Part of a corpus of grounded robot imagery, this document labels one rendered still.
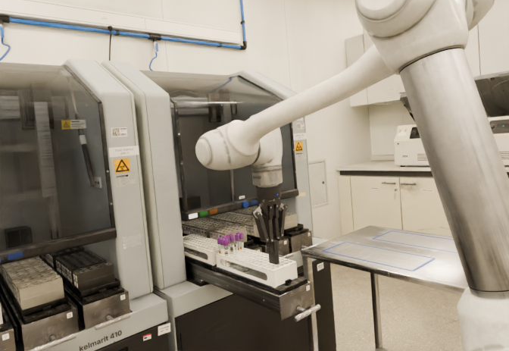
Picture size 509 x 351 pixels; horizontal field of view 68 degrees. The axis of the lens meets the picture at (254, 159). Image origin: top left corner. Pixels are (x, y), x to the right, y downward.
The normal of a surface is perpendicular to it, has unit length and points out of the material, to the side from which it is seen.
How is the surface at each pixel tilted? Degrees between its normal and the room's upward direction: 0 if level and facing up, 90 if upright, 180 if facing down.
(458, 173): 90
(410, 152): 90
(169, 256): 90
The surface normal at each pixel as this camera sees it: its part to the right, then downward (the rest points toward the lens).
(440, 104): -0.58, 0.05
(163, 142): 0.65, -0.01
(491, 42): -0.76, 0.10
